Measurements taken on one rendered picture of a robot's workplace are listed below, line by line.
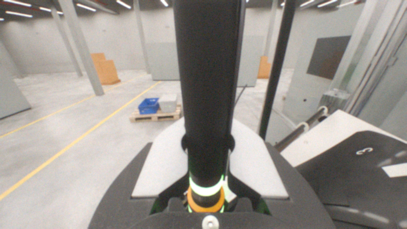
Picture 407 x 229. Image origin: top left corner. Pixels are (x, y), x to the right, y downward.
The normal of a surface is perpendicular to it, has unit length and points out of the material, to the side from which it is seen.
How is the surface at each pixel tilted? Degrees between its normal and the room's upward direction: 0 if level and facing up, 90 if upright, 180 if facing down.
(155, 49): 90
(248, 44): 90
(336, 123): 50
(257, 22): 90
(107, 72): 90
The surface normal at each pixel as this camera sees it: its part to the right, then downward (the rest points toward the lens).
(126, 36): -0.02, 0.47
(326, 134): -0.77, -0.57
